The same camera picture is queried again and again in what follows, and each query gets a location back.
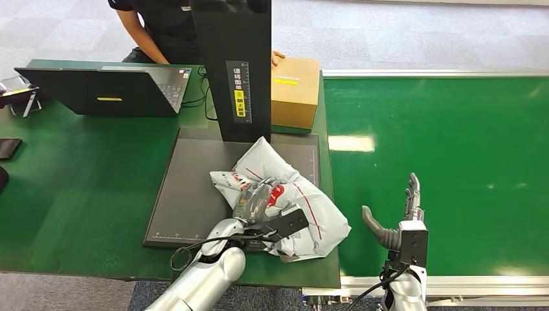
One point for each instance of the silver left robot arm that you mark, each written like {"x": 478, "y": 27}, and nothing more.
{"x": 206, "y": 274}

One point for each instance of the rounded black object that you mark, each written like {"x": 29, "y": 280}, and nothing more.
{"x": 3, "y": 179}

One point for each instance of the green conveyor belt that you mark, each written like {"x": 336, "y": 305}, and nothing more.
{"x": 472, "y": 150}

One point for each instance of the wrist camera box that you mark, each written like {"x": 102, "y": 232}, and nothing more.
{"x": 414, "y": 244}
{"x": 287, "y": 223}

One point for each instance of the brown cardboard box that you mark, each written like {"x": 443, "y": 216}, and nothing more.
{"x": 293, "y": 107}

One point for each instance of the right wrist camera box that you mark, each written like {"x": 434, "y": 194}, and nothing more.
{"x": 414, "y": 244}

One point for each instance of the black weighing scanner device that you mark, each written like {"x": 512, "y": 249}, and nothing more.
{"x": 193, "y": 193}

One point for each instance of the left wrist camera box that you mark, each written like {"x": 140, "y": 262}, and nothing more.
{"x": 287, "y": 223}

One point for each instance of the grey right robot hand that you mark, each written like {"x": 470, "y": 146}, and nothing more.
{"x": 388, "y": 238}

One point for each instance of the dark laptop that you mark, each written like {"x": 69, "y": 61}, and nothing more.
{"x": 92, "y": 92}

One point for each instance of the phone with small stand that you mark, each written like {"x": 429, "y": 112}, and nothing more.
{"x": 17, "y": 95}

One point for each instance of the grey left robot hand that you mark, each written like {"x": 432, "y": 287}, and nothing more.
{"x": 253, "y": 204}

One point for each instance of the white courier bag red print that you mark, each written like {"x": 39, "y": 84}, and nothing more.
{"x": 317, "y": 214}

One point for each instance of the person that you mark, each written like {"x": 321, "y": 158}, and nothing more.
{"x": 171, "y": 25}

